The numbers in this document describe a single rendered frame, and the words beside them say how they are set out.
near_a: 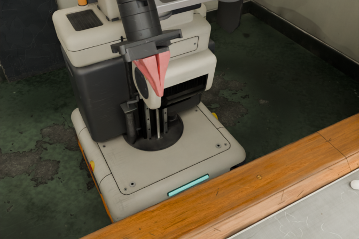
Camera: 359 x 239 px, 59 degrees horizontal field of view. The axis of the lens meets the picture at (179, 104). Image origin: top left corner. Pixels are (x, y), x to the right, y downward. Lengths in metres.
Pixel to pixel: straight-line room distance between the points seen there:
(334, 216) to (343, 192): 0.07
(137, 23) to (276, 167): 0.44
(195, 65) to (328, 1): 1.67
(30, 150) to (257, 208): 1.45
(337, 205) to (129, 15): 0.56
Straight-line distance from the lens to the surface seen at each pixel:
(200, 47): 0.97
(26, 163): 1.86
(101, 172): 1.35
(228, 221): 0.66
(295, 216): 0.72
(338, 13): 2.46
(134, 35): 0.49
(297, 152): 0.79
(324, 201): 0.76
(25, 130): 2.03
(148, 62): 0.49
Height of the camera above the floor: 1.34
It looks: 42 degrees down
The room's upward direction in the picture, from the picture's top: straight up
